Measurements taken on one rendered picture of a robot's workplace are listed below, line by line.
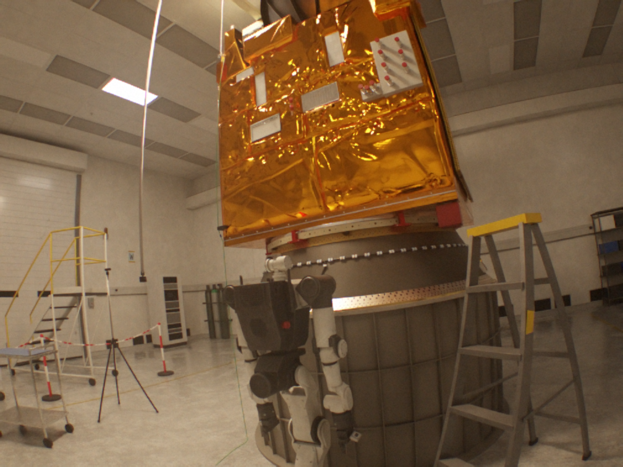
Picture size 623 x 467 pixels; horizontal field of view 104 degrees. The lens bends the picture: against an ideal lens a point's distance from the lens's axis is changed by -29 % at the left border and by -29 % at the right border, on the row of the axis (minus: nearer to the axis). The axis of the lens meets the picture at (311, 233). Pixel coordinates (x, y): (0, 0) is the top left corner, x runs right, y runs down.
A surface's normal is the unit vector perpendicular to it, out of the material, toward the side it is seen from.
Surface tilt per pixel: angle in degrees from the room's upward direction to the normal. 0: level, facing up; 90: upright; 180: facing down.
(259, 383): 90
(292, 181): 90
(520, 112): 90
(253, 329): 105
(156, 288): 90
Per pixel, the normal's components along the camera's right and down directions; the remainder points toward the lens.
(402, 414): -0.05, -0.15
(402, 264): 0.01, -0.60
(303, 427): -0.52, -0.14
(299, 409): -0.48, 0.10
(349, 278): -0.29, -0.56
